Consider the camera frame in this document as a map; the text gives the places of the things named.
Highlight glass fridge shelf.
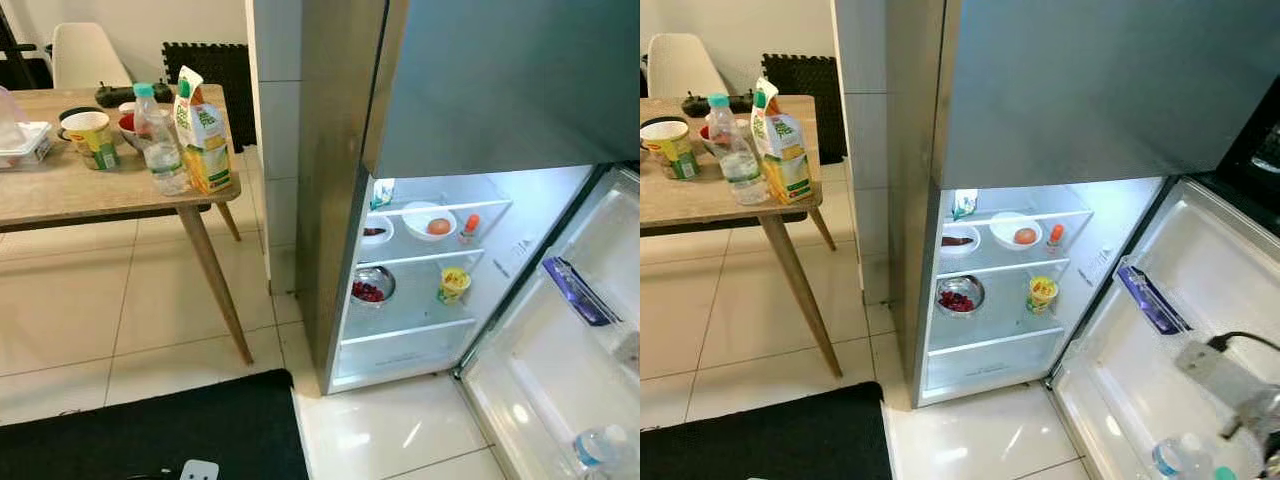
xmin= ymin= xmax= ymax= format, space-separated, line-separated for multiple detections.
xmin=354 ymin=247 xmax=488 ymax=271
xmin=933 ymin=257 xmax=1071 ymax=281
xmin=922 ymin=326 xmax=1067 ymax=357
xmin=948 ymin=208 xmax=1095 ymax=229
xmin=372 ymin=197 xmax=514 ymax=218
xmin=338 ymin=317 xmax=480 ymax=348

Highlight dark grey fridge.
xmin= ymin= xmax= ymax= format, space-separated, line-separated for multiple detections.
xmin=296 ymin=0 xmax=641 ymax=397
xmin=884 ymin=0 xmax=1280 ymax=410

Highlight light wood dining table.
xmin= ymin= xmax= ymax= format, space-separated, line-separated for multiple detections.
xmin=640 ymin=95 xmax=844 ymax=380
xmin=0 ymin=85 xmax=257 ymax=367

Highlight yellow instant noodle cup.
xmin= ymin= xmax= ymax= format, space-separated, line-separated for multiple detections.
xmin=436 ymin=265 xmax=473 ymax=306
xmin=640 ymin=119 xmax=702 ymax=182
xmin=62 ymin=111 xmax=121 ymax=172
xmin=1026 ymin=274 xmax=1061 ymax=316

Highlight black remote controller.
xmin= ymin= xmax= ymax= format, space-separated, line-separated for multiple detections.
xmin=95 ymin=85 xmax=177 ymax=109
xmin=681 ymin=91 xmax=757 ymax=117

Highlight Peel Fresh juice carton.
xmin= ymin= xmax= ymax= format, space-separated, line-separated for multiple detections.
xmin=751 ymin=76 xmax=817 ymax=206
xmin=172 ymin=65 xmax=235 ymax=196

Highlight white shell chair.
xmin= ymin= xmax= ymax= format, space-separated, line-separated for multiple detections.
xmin=50 ymin=22 xmax=134 ymax=90
xmin=646 ymin=33 xmax=729 ymax=100

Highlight white-cap blue-label water bottle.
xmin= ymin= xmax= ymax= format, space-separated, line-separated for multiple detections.
xmin=1149 ymin=431 xmax=1226 ymax=480
xmin=571 ymin=423 xmax=641 ymax=480

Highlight white plate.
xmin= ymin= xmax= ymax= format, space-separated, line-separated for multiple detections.
xmin=399 ymin=201 xmax=459 ymax=243
xmin=988 ymin=211 xmax=1044 ymax=252

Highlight black foam puzzle mat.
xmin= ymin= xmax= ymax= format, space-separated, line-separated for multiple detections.
xmin=761 ymin=54 xmax=850 ymax=167
xmin=162 ymin=42 xmax=259 ymax=154

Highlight black floor mat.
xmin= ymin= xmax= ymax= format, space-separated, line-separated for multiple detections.
xmin=640 ymin=381 xmax=895 ymax=480
xmin=0 ymin=368 xmax=312 ymax=480

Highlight small white bowl dark food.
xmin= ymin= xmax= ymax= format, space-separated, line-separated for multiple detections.
xmin=359 ymin=213 xmax=396 ymax=249
xmin=937 ymin=223 xmax=982 ymax=260

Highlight steel bowl red berries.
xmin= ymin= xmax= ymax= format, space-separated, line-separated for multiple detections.
xmin=934 ymin=274 xmax=987 ymax=318
xmin=349 ymin=265 xmax=398 ymax=309

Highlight white-cap clear jar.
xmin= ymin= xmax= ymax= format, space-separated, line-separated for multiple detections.
xmin=116 ymin=99 xmax=149 ymax=151

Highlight white lidded food container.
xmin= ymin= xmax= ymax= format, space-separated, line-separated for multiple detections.
xmin=0 ymin=121 xmax=54 ymax=169

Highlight black kitchen countertop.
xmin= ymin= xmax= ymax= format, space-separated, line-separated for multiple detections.
xmin=1215 ymin=95 xmax=1280 ymax=201

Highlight black metal stand pole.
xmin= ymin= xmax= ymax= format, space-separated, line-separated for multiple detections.
xmin=0 ymin=5 xmax=41 ymax=63

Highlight light grey right wrist camera mount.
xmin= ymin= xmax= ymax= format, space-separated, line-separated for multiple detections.
xmin=1174 ymin=339 xmax=1269 ymax=409

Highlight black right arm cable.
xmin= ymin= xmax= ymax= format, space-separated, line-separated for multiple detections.
xmin=1205 ymin=331 xmax=1280 ymax=357

